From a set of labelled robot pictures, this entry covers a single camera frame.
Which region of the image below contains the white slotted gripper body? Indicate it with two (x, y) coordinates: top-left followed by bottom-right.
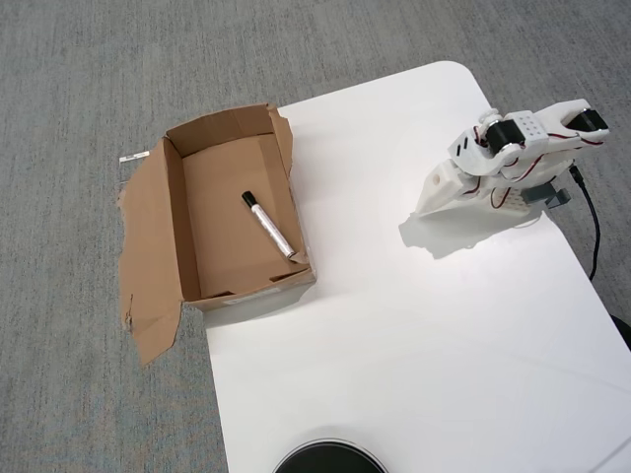
(447, 125), (519, 177)

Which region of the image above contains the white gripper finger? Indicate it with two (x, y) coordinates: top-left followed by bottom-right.
(418, 190), (490, 218)
(413, 160), (467, 218)

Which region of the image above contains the white marker pen black cap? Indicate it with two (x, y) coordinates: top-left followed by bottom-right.
(241, 190), (299, 262)

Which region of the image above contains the open brown cardboard box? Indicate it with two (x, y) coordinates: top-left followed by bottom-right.
(114, 101), (317, 367)

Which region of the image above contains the black round object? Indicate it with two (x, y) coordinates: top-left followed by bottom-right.
(272, 438), (390, 473)

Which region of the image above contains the black power cable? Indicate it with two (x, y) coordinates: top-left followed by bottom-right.
(569, 165), (601, 281)

